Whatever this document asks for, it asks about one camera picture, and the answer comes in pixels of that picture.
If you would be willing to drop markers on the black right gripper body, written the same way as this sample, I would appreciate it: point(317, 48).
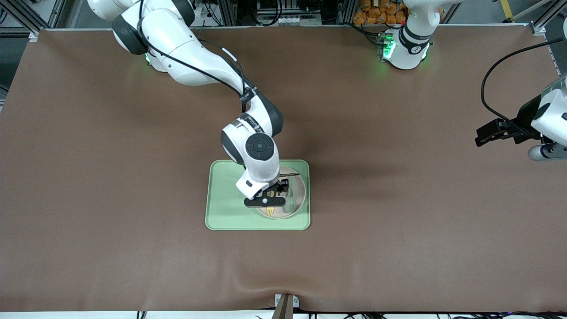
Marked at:
point(279, 186)

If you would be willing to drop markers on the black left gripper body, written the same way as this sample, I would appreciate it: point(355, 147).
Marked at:
point(525, 118)

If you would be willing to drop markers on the cream round plate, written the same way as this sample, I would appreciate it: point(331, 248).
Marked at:
point(283, 213)

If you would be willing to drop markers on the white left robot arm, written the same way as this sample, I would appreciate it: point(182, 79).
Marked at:
point(409, 44)

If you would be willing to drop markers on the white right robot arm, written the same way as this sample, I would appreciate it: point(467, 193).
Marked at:
point(186, 53)

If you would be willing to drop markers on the light green rectangular tray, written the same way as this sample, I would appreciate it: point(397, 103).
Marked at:
point(226, 208)

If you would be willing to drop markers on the brown table mat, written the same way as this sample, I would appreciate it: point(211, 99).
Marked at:
point(133, 221)

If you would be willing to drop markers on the white terminal strip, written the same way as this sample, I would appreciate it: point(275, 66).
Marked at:
point(279, 20)

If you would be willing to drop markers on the bag of orange items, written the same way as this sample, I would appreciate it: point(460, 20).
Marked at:
point(378, 12)

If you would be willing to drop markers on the aluminium frame strut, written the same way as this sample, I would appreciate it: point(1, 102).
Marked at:
point(26, 22)
point(547, 17)

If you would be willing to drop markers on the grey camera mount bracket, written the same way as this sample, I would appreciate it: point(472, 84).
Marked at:
point(285, 305)

